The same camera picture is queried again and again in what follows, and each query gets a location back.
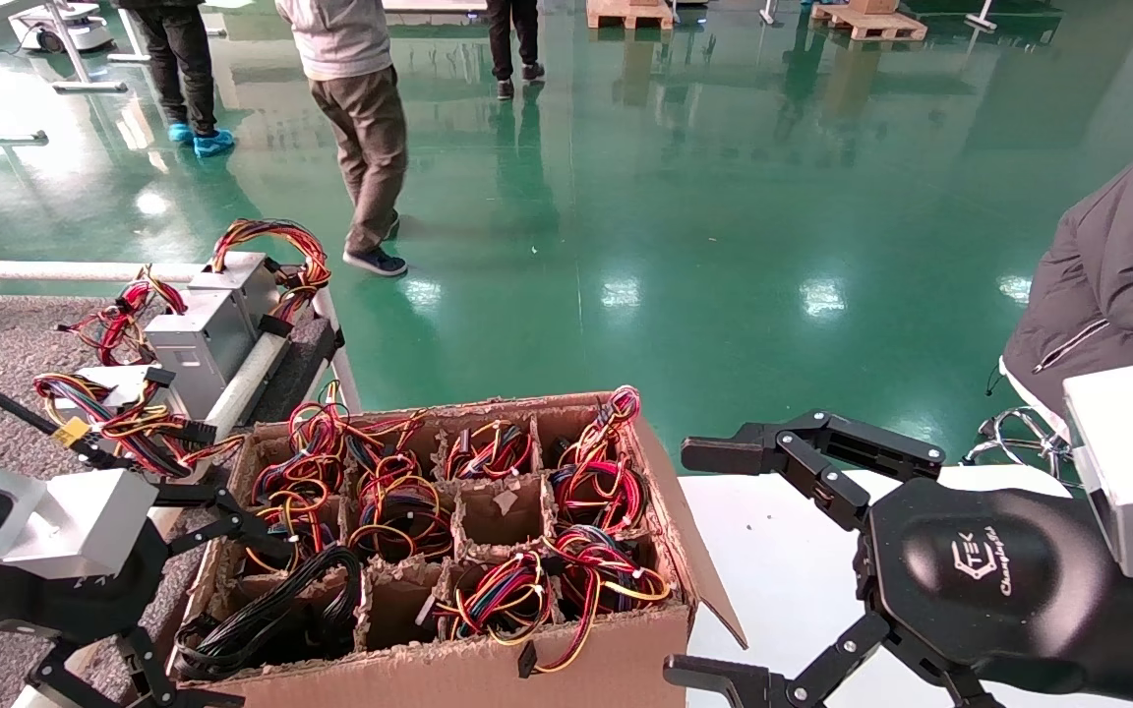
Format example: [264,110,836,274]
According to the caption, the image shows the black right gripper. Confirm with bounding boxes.
[682,410,1133,707]

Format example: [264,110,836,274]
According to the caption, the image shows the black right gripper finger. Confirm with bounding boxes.
[663,612,1005,708]

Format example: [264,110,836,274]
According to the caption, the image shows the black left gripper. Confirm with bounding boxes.
[0,482,297,708]

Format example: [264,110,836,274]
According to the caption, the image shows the black cable power supply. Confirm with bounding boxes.
[173,546,366,679]

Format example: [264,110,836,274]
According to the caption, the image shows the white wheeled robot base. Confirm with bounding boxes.
[11,0,115,52]

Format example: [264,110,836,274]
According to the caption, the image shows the cardboard box with dividers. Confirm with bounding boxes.
[165,388,749,708]

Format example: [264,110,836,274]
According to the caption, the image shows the chrome stool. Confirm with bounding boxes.
[965,405,1077,485]

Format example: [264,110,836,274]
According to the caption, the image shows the seated person gray jacket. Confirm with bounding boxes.
[1002,133,1133,419]

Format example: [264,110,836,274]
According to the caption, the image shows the wooden pallet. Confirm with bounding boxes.
[812,0,928,42]
[586,0,676,30]

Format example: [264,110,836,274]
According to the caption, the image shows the person khaki trousers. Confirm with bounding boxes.
[276,0,410,278]

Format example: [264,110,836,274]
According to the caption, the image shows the person black trousers dark shoes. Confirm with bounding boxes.
[486,0,546,101]

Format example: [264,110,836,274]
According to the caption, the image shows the person blue shoe covers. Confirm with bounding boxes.
[114,0,235,158]

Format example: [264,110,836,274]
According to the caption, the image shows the coloured cable power supply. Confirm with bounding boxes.
[444,421,535,481]
[550,460,649,534]
[33,364,245,480]
[244,487,341,574]
[419,551,556,645]
[252,382,351,502]
[348,472,454,561]
[345,408,430,483]
[557,385,643,468]
[188,218,333,330]
[517,526,674,679]
[57,265,258,419]

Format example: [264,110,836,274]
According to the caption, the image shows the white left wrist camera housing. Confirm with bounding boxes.
[0,447,159,581]

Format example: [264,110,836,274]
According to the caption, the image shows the white tube rail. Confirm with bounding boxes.
[11,329,292,708]

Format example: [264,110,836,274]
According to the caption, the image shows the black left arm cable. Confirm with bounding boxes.
[0,362,100,463]

